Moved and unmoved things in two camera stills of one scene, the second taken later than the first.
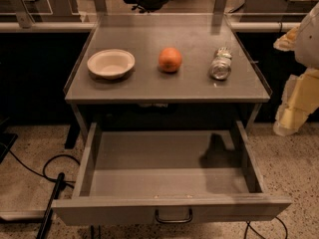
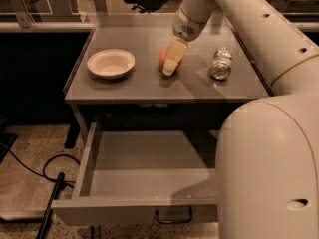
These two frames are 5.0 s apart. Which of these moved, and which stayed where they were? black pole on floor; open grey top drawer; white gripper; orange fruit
Moved: white gripper
Stayed: black pole on floor; open grey top drawer; orange fruit
